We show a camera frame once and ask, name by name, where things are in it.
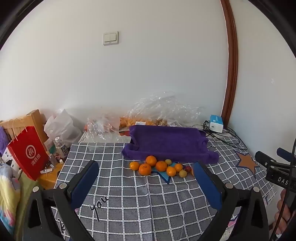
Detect purple cloth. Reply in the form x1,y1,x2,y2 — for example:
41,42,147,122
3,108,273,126
0,126,11,156

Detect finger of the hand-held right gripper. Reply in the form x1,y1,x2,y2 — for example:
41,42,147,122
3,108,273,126
277,148,296,163
255,151,279,168

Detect red paper bag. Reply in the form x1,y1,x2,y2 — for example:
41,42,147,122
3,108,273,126
7,118,50,181

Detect wooden chair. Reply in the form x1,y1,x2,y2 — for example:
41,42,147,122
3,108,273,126
0,109,48,144

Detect person's right hand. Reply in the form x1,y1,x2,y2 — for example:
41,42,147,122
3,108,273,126
274,189,296,235

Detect white plastic bag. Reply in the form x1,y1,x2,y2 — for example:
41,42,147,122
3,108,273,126
44,109,83,147

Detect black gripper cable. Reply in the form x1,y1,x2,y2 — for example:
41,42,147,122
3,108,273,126
269,137,296,241

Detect purple towel covered tray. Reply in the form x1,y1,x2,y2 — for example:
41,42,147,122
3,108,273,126
122,125,220,164

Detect large orange with stem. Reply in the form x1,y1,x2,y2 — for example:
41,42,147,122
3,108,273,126
139,163,152,176

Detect wooden nightstand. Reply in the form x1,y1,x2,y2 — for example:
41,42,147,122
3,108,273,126
37,160,65,189

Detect brown wooden door frame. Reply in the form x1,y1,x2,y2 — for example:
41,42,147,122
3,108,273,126
220,0,239,129

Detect white and blue box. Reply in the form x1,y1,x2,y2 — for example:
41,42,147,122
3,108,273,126
209,114,224,133

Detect grey checkered bed sheet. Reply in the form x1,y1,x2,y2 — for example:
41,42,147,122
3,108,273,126
50,133,278,241

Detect large clear plastic bag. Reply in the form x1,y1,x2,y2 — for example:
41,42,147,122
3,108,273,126
120,91,205,128

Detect clear water bottle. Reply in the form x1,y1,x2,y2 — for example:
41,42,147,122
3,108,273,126
54,137,69,161

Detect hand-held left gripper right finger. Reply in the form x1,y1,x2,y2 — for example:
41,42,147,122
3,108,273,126
193,161,270,241

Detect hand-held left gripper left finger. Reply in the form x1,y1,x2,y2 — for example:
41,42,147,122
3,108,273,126
22,160,100,241

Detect white printed paper bag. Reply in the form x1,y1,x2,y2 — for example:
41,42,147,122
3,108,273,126
1,148,23,178

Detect small clear plastic bag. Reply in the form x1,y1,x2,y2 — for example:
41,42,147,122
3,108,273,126
84,115,121,140

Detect pastel colourful blanket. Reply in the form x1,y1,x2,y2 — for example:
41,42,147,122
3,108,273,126
0,162,22,235

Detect black cables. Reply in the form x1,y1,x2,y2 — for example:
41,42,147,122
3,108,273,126
202,119,243,147

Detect white light switch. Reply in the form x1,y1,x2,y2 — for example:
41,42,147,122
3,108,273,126
103,31,119,46

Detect pile of bagged oranges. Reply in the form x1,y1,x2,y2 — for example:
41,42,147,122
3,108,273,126
120,117,168,127

